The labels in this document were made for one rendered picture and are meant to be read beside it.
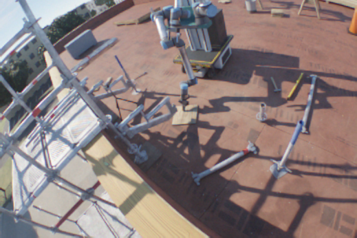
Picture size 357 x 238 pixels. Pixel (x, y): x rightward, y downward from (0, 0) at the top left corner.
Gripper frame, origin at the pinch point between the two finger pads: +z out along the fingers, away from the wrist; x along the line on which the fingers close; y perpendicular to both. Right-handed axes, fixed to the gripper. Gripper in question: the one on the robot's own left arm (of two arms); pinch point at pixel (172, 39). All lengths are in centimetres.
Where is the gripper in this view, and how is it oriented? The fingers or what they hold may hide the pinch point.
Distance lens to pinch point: 187.4
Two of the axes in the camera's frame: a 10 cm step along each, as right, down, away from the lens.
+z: -0.7, 8.4, 5.4
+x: 7.2, 4.1, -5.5
